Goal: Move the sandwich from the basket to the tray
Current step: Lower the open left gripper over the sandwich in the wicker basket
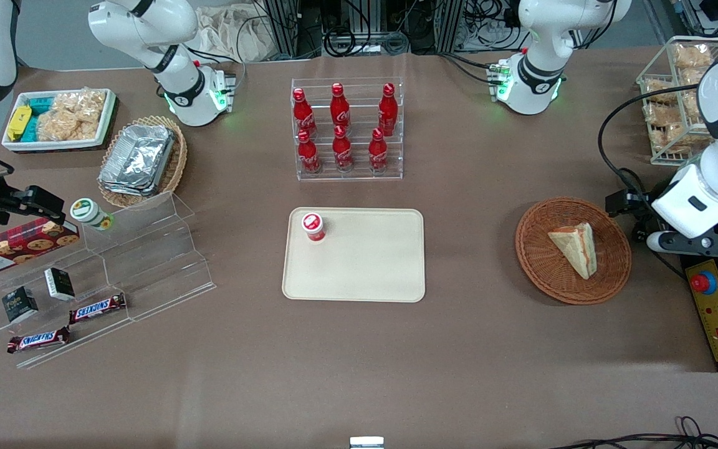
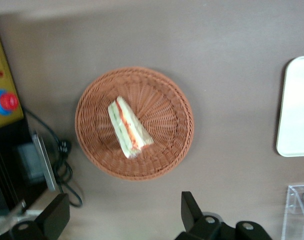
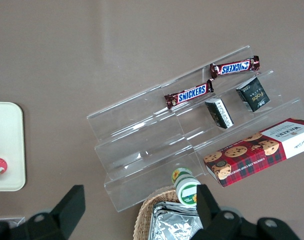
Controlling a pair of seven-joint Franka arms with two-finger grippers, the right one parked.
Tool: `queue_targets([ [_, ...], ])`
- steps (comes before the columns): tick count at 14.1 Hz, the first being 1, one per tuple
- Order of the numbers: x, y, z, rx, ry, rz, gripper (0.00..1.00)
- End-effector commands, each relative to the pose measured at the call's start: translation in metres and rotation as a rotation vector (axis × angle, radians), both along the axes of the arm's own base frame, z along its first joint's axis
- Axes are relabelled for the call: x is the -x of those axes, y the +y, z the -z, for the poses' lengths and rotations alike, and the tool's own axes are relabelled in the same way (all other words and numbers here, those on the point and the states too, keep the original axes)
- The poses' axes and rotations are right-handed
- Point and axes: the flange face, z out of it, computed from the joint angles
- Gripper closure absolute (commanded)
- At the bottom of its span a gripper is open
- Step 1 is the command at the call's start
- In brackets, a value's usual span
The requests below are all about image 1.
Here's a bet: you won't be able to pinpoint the triangular sandwich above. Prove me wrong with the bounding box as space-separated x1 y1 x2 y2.
548 223 598 280

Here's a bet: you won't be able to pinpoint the white rectangular snack tray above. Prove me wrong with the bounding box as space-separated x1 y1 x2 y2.
1 89 117 152

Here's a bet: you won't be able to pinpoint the round brown wicker basket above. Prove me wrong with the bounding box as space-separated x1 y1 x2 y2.
515 197 633 306

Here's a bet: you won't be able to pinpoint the oval light wicker basket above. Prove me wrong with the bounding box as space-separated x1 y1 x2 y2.
97 115 188 209

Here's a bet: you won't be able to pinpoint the beige plastic tray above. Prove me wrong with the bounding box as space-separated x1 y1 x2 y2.
282 208 426 303

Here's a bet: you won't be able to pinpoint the red cookie box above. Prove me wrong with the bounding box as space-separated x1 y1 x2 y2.
0 218 80 279

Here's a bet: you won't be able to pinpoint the green lid jar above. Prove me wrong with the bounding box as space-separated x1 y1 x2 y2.
70 198 114 231

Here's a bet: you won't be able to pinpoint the teal snack packet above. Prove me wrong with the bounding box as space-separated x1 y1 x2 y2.
22 95 55 143

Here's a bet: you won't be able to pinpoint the small black box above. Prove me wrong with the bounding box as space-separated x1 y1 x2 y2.
44 268 76 301
1 286 39 323

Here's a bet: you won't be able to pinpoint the yellow snack packet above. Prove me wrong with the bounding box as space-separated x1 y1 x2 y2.
7 105 33 142

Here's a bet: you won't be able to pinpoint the large bag of crackers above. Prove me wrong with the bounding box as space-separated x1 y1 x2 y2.
36 90 108 142

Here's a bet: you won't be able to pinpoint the stacked foil containers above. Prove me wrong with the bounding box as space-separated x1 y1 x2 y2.
98 123 176 197

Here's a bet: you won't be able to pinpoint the Snickers chocolate bar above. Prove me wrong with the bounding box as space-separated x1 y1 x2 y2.
69 293 127 325
7 326 71 354

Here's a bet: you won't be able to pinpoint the clear acrylic step shelf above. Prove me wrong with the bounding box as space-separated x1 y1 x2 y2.
0 191 217 370

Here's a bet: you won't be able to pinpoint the beige cloth bag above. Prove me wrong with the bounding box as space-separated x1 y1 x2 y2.
194 6 272 63

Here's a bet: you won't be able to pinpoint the red cola bottle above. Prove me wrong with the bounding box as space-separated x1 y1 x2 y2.
332 125 354 173
297 129 322 175
292 88 317 139
378 83 398 137
330 83 352 135
368 128 389 173

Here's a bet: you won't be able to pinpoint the red lid small cup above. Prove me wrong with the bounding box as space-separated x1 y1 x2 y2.
301 213 327 243

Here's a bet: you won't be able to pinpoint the clear acrylic bottle rack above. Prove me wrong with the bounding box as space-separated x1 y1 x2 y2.
291 77 404 182

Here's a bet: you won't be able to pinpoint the black power cable with plug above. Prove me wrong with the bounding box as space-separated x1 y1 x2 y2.
619 167 687 278

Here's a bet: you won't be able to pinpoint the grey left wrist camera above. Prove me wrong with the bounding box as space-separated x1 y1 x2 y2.
646 231 687 252

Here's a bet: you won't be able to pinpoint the white wire basket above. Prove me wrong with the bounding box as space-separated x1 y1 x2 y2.
636 36 718 167

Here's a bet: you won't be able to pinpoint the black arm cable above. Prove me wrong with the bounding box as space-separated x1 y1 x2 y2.
598 84 718 200

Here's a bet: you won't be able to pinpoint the black floor cable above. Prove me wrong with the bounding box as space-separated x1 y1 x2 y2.
549 416 718 449

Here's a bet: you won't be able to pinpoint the coiled black background cables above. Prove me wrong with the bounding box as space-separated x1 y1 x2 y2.
323 25 411 58

